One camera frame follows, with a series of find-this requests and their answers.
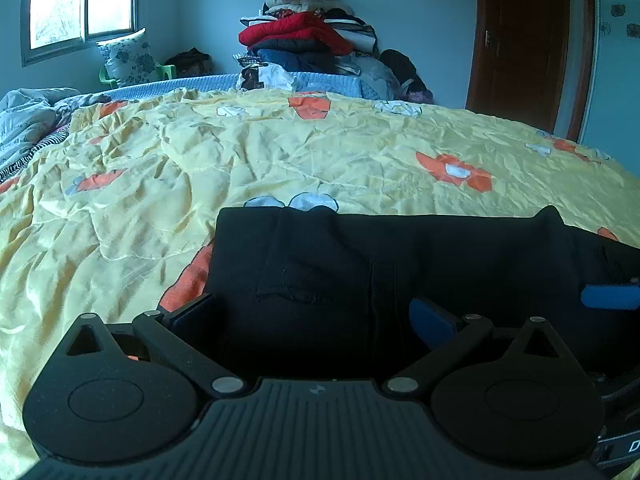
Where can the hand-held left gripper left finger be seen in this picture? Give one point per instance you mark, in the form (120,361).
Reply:
(192,317)

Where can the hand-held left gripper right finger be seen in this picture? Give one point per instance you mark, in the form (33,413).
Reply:
(430,320)

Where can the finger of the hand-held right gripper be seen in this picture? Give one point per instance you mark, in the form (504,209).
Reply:
(612,296)

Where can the black pants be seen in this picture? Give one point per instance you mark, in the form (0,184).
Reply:
(340,270)

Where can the yellow floral bed cover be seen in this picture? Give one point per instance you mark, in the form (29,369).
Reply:
(250,160)

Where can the black white striped cloth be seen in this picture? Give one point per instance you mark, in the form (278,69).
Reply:
(30,157)

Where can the green plastic chair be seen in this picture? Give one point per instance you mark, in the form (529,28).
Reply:
(167,71)

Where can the dark cloth bundle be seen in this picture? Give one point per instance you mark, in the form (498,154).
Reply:
(402,72)

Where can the dark bag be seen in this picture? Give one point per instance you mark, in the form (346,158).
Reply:
(190,62)

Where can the grey crumpled quilt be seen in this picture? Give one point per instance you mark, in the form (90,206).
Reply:
(30,112)

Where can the light blue quilted blanket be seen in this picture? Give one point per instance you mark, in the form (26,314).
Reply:
(320,82)

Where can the floral pillow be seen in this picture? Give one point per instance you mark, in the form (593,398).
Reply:
(127,60)

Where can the brown wooden door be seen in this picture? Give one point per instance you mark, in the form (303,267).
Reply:
(525,40)

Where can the pile of clothes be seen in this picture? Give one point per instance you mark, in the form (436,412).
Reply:
(300,35)

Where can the window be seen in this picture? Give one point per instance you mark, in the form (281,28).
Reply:
(80,5)

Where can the dark flower wall sticker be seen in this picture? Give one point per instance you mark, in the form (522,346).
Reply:
(618,9)
(633,30)

